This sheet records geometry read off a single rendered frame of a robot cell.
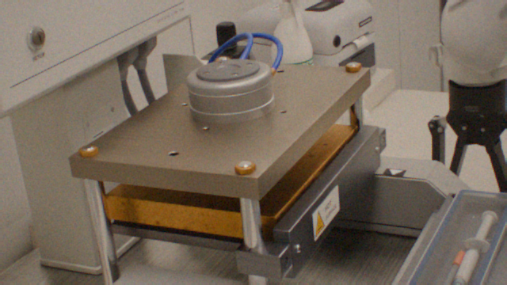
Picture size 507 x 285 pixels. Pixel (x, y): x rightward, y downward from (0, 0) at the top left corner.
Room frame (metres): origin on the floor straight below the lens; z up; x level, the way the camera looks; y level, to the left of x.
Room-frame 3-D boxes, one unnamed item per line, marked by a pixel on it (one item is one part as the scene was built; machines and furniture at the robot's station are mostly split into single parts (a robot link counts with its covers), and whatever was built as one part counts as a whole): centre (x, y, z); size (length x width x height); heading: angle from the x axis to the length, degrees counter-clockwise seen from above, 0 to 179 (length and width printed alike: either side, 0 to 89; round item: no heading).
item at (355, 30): (1.74, -0.14, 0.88); 0.25 x 0.20 x 0.17; 53
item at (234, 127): (0.78, 0.03, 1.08); 0.31 x 0.24 x 0.13; 152
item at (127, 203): (0.75, 0.01, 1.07); 0.22 x 0.17 x 0.10; 152
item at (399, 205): (0.83, -0.12, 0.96); 0.26 x 0.05 x 0.07; 62
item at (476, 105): (1.06, -0.30, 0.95); 0.08 x 0.08 x 0.09
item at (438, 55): (1.09, -0.30, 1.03); 0.13 x 0.12 x 0.05; 148
